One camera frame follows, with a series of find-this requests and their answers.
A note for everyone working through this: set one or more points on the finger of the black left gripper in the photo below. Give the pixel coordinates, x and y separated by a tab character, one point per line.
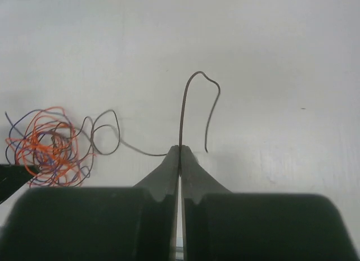
13	177

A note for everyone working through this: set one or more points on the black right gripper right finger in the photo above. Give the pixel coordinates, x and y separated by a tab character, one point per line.
222	225

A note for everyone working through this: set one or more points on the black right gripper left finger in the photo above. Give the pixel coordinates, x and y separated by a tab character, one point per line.
97	223

